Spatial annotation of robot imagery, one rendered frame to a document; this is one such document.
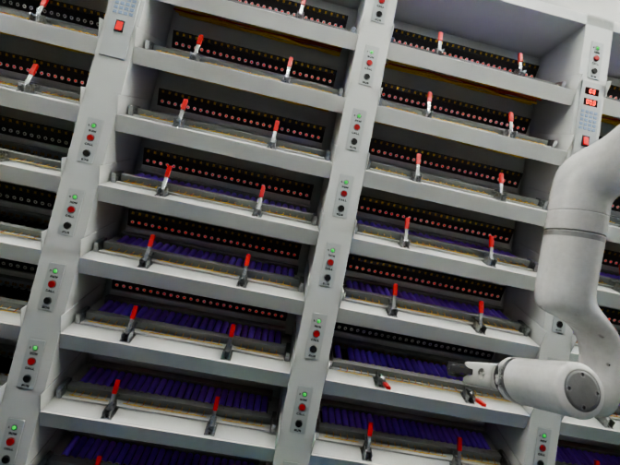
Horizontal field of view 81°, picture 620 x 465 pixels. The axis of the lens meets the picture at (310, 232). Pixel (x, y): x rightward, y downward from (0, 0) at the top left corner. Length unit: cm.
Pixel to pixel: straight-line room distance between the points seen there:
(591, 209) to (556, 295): 15
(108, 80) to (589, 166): 112
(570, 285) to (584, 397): 17
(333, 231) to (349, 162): 20
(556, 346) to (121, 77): 145
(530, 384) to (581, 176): 36
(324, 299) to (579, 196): 62
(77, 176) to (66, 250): 20
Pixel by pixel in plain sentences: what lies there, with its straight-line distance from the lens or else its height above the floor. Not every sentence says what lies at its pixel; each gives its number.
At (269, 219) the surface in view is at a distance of 103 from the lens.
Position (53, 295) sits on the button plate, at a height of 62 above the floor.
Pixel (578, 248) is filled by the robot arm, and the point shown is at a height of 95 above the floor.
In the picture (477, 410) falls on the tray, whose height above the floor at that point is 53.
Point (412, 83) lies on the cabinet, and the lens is 144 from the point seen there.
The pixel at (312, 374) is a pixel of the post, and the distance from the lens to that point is 106.
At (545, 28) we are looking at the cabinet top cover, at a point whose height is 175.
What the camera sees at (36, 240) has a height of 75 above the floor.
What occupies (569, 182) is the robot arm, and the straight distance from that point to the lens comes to 77.
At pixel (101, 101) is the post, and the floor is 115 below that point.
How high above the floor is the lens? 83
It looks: 5 degrees up
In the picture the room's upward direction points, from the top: 11 degrees clockwise
